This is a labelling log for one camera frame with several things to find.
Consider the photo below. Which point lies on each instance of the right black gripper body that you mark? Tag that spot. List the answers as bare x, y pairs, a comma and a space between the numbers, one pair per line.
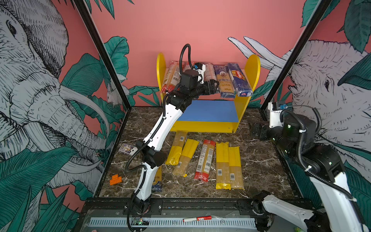
275, 138

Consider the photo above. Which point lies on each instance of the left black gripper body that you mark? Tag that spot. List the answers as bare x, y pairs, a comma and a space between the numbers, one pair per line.
201, 91

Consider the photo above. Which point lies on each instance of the red spaghetti pack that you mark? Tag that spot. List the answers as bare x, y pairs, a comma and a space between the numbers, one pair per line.
205, 161
191, 67
172, 77

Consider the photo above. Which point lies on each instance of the dark-blue-top Arbella spaghetti pack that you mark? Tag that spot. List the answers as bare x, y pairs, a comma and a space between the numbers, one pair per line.
225, 87

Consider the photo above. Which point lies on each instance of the blue Barilla spaghetti pack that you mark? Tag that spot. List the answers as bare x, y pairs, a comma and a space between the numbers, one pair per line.
239, 81

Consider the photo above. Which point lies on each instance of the yellow pasta pack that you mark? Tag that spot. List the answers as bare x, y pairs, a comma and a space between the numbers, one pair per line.
236, 176
177, 147
222, 166
185, 158

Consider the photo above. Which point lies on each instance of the clear blue-end spaghetti pack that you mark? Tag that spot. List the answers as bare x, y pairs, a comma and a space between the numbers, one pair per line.
209, 73

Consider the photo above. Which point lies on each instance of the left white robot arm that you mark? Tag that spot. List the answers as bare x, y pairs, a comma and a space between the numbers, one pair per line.
149, 157

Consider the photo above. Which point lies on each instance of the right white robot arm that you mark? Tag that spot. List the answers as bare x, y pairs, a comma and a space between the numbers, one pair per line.
323, 166

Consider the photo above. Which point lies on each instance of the yellow shelf unit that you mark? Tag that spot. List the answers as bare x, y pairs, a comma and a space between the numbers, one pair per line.
214, 116

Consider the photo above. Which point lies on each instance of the small printed card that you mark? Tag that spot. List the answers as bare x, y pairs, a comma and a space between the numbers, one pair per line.
128, 149

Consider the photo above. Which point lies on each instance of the brown blue-end spaghetti pack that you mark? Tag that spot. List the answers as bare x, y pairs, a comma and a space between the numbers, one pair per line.
157, 182

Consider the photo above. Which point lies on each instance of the orange plastic block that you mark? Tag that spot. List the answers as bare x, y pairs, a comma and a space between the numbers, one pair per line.
116, 179

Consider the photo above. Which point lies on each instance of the red white marker pen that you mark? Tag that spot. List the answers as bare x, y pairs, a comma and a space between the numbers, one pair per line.
191, 219

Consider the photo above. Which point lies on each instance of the small green circuit board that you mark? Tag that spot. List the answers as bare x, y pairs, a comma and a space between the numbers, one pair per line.
140, 222

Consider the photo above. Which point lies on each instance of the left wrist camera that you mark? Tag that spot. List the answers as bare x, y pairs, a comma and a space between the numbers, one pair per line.
201, 69

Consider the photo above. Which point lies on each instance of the right black corner post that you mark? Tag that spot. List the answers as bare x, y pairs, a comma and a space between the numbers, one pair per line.
314, 20

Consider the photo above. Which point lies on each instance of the black corner post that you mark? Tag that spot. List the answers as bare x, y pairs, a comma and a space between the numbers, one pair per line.
314, 20
89, 23

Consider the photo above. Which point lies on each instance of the left black corner post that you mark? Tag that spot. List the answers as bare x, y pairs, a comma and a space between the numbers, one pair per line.
89, 23

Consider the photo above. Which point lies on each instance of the perforated metal rail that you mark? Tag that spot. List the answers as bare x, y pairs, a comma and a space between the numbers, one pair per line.
167, 222

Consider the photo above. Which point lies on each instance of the black front frame beam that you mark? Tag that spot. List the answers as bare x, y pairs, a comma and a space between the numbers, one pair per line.
158, 206

